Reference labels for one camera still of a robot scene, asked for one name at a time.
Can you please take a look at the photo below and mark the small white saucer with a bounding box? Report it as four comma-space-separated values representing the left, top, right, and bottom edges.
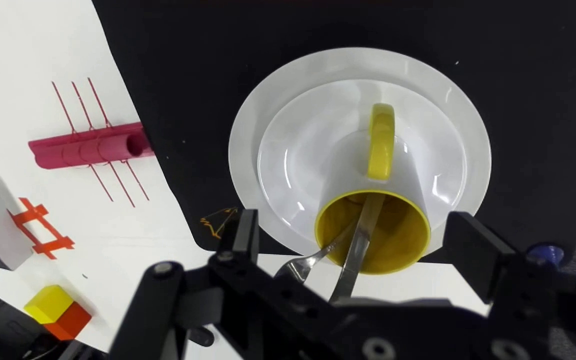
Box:
257, 79, 470, 237

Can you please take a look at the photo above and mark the black placemat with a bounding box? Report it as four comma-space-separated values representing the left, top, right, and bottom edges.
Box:
92, 0, 576, 247

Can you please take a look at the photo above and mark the white cup yellow inside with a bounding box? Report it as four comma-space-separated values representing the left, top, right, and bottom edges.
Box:
313, 103, 431, 273

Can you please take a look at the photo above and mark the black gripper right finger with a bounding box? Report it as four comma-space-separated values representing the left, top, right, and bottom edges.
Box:
443, 211, 525, 300

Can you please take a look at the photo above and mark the metal spoon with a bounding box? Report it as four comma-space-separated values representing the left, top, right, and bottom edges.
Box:
273, 192, 387, 304

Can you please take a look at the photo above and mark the round white table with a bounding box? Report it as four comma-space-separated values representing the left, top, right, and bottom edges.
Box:
0, 0, 576, 355

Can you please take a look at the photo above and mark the magenta comb block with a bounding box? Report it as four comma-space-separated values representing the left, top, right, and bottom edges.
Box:
29, 122, 151, 169

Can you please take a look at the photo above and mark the large white plate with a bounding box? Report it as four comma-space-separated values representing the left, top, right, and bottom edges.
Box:
227, 48, 491, 254

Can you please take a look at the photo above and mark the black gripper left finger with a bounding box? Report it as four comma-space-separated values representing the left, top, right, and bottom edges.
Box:
215, 210, 259, 266

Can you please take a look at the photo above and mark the red yellow cube pair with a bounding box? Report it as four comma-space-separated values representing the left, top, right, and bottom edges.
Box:
24, 283, 92, 339

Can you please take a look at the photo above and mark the orange lattice piece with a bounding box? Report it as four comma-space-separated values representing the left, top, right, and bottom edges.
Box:
10, 197, 74, 259

